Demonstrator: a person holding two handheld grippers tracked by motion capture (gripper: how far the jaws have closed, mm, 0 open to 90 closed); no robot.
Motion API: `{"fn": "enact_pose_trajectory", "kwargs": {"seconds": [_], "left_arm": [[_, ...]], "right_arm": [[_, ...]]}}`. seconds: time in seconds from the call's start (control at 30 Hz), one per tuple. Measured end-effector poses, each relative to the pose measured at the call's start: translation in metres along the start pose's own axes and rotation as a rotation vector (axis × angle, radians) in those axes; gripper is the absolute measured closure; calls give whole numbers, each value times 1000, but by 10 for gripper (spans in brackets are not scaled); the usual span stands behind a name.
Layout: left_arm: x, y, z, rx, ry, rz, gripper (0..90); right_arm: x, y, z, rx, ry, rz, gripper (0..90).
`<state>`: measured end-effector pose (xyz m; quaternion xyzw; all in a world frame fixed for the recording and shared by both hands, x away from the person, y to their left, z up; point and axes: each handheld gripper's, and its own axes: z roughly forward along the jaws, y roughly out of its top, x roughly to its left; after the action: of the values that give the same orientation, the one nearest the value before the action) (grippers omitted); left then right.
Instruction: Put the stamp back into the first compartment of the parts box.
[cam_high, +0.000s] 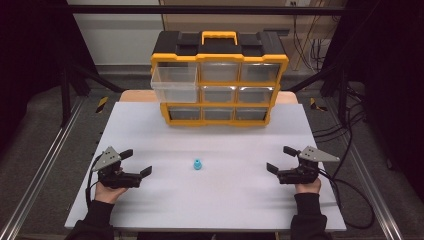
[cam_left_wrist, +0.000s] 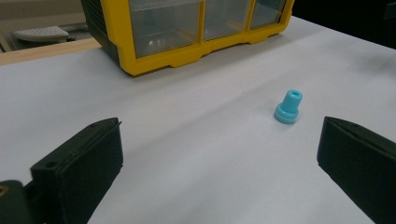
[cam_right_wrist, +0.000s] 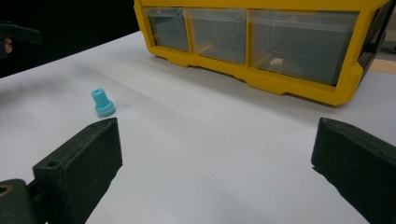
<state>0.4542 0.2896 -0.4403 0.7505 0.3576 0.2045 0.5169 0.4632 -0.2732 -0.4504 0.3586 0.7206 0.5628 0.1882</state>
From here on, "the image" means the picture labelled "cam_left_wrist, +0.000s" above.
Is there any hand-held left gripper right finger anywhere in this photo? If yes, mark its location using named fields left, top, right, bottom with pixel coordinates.
left=317, top=116, right=396, bottom=224

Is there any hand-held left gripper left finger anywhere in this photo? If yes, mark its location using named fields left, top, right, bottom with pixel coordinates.
left=30, top=117, right=124, bottom=224

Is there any small blue plastic nozzle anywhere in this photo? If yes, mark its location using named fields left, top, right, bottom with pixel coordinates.
left=273, top=89, right=304, bottom=125

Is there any yellow drawer organizer cabinet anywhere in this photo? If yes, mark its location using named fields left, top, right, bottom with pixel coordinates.
left=79, top=0, right=296, bottom=77

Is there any grey foot pedal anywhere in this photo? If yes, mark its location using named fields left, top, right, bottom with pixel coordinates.
left=11, top=25, right=70, bottom=43

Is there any clear plastic drawer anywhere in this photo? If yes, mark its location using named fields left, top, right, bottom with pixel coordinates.
left=249, top=0, right=288, bottom=30
left=204, top=0, right=252, bottom=42
left=128, top=0, right=203, bottom=59

